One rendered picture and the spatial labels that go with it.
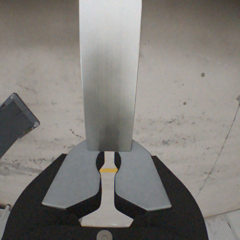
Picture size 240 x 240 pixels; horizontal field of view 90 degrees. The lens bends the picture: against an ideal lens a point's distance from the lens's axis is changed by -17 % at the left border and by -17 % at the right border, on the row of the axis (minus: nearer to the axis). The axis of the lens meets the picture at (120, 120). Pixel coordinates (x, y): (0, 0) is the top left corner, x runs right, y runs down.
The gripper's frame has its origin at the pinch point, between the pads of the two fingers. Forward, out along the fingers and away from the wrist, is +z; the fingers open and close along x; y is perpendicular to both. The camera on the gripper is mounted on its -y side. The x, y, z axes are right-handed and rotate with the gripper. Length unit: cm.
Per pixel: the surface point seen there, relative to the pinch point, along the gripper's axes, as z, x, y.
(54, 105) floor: 83, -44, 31
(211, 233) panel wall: 56, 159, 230
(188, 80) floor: 83, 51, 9
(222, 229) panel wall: 57, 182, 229
